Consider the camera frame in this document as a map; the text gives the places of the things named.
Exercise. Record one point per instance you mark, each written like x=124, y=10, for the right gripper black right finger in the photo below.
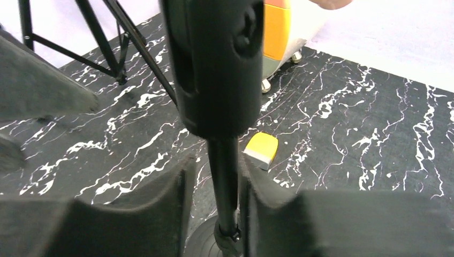
x=278, y=222

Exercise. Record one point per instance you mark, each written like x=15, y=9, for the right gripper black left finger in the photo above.
x=149, y=221

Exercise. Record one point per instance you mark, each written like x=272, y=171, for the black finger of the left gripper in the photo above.
x=33, y=88
x=12, y=157

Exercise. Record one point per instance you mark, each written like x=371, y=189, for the black desktop microphone stand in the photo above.
x=216, y=53

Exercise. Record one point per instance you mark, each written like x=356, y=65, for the black tripod music stand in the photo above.
x=127, y=33

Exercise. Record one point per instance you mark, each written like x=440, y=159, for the yellow and grey eraser block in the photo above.
x=262, y=149

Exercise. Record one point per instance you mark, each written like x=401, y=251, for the round three-colour drawer cabinet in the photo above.
x=288, y=26

